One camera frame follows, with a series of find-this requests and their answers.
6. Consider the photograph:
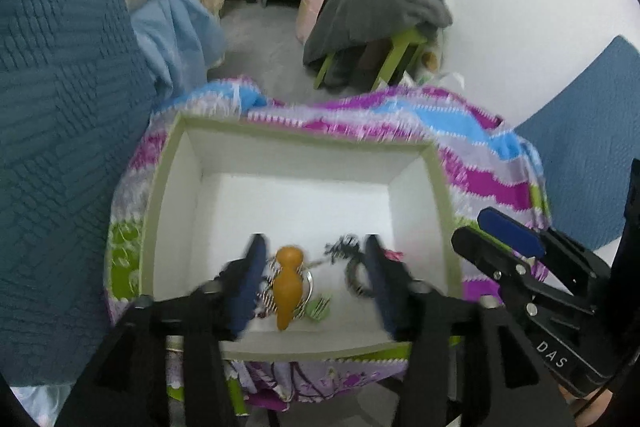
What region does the person's right hand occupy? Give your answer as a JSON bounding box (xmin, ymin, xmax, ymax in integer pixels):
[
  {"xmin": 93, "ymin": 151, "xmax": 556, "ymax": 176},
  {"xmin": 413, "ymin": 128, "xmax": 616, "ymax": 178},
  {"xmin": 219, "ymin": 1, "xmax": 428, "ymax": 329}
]
[{"xmin": 557, "ymin": 384, "xmax": 618, "ymax": 427}]

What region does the wooden gourd pendant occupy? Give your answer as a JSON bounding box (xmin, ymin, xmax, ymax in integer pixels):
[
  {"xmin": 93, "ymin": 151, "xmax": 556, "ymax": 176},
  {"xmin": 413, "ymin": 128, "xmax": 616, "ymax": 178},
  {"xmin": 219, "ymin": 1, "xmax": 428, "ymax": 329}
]
[{"xmin": 272, "ymin": 246, "xmax": 305, "ymax": 333}]

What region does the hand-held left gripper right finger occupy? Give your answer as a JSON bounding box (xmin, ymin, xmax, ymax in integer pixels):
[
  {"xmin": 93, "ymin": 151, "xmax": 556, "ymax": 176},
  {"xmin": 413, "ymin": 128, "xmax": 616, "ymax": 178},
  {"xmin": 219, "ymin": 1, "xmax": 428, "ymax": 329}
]
[{"xmin": 364, "ymin": 234, "xmax": 576, "ymax": 427}]

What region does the pale green cardboard box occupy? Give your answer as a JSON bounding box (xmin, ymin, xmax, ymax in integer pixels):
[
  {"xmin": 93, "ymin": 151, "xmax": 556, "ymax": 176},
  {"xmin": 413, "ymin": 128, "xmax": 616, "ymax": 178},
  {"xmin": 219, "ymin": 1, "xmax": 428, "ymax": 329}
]
[{"xmin": 137, "ymin": 111, "xmax": 466, "ymax": 360}]

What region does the blue quilted bedspread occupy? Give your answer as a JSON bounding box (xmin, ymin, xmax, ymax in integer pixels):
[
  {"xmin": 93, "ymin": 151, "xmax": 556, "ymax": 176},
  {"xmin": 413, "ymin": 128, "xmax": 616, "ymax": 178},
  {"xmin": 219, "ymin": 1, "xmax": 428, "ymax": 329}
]
[
  {"xmin": 514, "ymin": 36, "xmax": 640, "ymax": 253},
  {"xmin": 0, "ymin": 0, "xmax": 161, "ymax": 388}
]

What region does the green hair clip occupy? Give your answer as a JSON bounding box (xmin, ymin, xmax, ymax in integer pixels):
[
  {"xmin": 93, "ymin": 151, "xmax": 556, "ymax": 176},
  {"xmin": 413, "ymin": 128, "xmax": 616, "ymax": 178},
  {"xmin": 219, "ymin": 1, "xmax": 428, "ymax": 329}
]
[{"xmin": 305, "ymin": 297, "xmax": 332, "ymax": 322}]

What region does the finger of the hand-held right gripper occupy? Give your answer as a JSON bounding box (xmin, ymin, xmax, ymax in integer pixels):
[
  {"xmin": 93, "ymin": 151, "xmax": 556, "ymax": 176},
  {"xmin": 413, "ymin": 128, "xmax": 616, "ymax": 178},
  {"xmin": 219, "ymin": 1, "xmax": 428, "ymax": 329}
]
[
  {"xmin": 450, "ymin": 226, "xmax": 596, "ymax": 323},
  {"xmin": 476, "ymin": 207, "xmax": 608, "ymax": 278}
]

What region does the black patterned fabric ring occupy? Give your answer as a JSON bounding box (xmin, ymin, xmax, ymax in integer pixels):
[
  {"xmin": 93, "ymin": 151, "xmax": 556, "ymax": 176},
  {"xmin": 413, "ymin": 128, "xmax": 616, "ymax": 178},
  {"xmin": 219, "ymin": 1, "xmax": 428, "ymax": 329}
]
[{"xmin": 345, "ymin": 254, "xmax": 376, "ymax": 298}]

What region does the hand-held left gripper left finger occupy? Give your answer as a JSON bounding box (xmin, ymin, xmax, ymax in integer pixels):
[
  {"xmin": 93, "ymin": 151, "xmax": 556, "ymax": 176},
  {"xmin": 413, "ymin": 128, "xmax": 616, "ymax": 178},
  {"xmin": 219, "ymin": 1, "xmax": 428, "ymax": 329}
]
[{"xmin": 52, "ymin": 233, "xmax": 271, "ymax": 427}]

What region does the light blue blanket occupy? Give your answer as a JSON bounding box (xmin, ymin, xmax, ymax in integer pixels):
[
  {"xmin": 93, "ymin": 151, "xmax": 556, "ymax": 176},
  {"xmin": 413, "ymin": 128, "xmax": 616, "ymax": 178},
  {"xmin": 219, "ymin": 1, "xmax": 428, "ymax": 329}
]
[{"xmin": 130, "ymin": 0, "xmax": 227, "ymax": 98}]

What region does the silver metal bangle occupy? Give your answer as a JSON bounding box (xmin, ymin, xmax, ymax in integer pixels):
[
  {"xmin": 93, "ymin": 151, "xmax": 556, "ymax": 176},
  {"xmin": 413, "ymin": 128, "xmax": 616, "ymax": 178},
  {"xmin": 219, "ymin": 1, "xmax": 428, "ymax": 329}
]
[{"xmin": 260, "ymin": 257, "xmax": 317, "ymax": 320}]

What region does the grey fleece garment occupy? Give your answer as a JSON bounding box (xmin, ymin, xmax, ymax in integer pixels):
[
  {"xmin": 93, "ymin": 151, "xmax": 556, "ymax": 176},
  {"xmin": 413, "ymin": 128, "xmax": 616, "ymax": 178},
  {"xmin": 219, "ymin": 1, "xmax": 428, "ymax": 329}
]
[{"xmin": 302, "ymin": 0, "xmax": 453, "ymax": 80}]

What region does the colourful floral printed blanket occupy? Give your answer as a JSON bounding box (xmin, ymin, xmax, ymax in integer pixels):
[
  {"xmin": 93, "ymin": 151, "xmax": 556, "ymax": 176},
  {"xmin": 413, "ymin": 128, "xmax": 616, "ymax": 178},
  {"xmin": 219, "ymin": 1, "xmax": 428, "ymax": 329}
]
[{"xmin": 102, "ymin": 77, "xmax": 553, "ymax": 413}]

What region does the green stool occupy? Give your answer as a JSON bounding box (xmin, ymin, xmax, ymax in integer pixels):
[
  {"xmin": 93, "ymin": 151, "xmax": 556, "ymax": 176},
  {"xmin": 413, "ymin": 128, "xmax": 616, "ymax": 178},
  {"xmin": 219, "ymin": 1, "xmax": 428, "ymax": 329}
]
[{"xmin": 312, "ymin": 27, "xmax": 431, "ymax": 91}]

